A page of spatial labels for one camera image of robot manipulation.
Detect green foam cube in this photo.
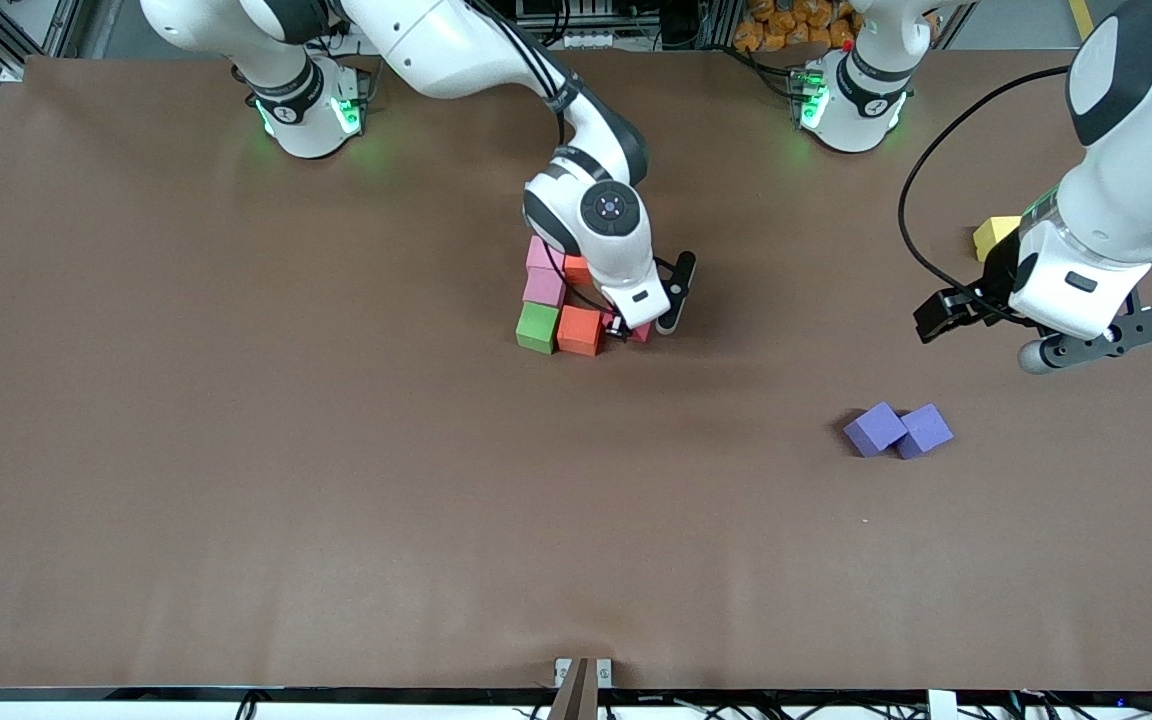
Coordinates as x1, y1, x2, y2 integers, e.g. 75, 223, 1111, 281
515, 302, 562, 356

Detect yellow foam cube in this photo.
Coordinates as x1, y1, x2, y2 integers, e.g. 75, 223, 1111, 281
972, 215, 1025, 263

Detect purple foam cube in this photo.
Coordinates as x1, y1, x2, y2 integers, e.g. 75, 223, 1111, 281
843, 401, 908, 458
896, 403, 955, 461

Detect brown table cover mat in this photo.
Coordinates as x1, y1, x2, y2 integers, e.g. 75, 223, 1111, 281
0, 50, 1152, 693

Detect black equipment rack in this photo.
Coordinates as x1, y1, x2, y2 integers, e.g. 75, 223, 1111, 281
516, 0, 727, 51

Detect orange mesh bags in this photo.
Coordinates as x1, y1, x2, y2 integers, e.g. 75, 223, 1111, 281
733, 0, 857, 53

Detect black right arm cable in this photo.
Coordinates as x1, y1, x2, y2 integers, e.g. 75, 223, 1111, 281
542, 236, 609, 313

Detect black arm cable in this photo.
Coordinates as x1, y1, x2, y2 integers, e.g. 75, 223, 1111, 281
542, 236, 609, 313
897, 64, 1073, 323

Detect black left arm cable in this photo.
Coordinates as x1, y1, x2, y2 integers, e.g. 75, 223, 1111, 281
897, 64, 1073, 323

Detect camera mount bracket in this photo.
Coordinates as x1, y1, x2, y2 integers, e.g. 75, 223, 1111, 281
548, 656, 615, 720

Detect aluminium frame profile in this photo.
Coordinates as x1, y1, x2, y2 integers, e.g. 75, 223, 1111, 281
36, 0, 87, 59

